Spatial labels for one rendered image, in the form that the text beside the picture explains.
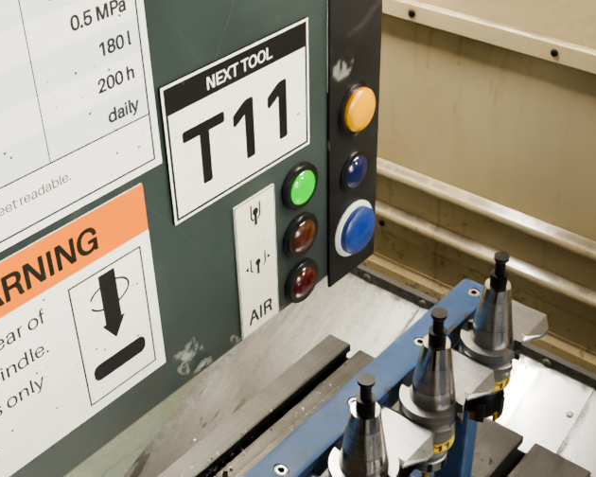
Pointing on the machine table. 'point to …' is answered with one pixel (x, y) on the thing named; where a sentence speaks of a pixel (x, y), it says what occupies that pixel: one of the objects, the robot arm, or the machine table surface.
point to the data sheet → (60, 110)
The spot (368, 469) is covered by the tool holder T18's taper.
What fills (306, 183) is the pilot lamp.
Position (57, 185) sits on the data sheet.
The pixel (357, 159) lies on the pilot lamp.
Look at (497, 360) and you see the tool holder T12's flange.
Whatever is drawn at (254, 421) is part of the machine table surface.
